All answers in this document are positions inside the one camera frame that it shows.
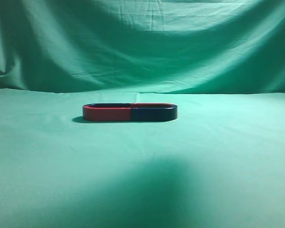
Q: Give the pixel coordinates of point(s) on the blue-red horseshoe magnet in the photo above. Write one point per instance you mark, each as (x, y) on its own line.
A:
(153, 112)

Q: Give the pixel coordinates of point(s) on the left red-blue horseshoe magnet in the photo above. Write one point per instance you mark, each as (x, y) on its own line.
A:
(107, 112)

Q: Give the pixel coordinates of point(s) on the green cloth backdrop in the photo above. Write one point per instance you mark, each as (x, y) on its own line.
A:
(220, 164)

